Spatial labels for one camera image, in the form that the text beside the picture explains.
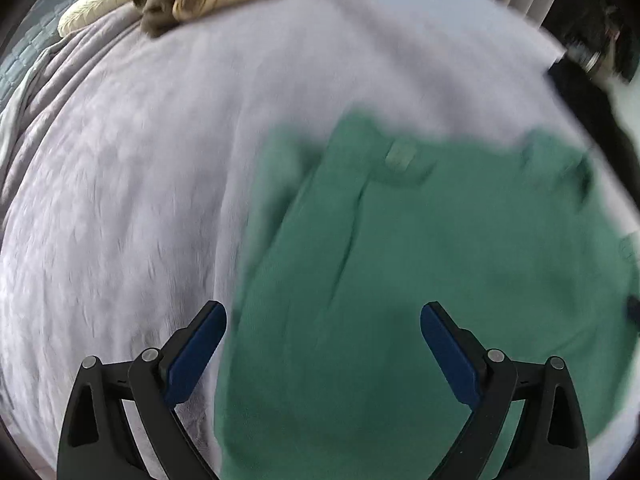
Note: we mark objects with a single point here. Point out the lavender blanket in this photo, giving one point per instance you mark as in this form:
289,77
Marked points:
150,160

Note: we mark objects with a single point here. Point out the grey quilted cover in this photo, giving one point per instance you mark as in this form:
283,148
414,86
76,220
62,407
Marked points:
30,45

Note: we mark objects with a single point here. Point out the cream pillow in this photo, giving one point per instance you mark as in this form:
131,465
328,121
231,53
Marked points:
95,5

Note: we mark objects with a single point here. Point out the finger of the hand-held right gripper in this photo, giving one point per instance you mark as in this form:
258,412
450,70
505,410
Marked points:
635,312

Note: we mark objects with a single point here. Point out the green work jacket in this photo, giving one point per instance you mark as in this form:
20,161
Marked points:
400,260

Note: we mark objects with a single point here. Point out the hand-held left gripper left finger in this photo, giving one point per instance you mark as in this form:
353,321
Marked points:
195,360

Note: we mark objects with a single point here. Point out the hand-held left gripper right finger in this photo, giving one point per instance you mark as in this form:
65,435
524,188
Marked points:
450,360

